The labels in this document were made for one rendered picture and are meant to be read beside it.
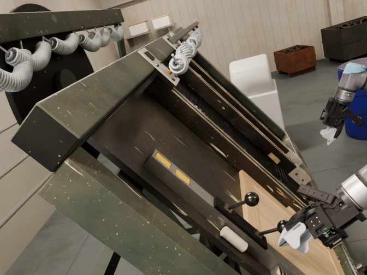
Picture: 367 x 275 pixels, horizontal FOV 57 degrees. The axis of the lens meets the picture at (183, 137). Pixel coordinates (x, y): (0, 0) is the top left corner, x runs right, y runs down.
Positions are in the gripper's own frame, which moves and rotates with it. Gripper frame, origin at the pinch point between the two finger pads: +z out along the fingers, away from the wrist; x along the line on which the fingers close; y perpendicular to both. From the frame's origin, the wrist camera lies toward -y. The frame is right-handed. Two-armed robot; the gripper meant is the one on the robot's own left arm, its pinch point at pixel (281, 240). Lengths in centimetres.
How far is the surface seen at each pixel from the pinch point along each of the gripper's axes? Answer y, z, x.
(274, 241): -14.7, 10.6, 19.3
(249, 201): -6.2, -1.7, -11.5
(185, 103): -64, 5, -15
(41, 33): -100, 29, -70
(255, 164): -51, 5, 21
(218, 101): -110, 7, 22
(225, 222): -9.5, 9.5, -7.8
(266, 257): -3.9, 9.6, 7.5
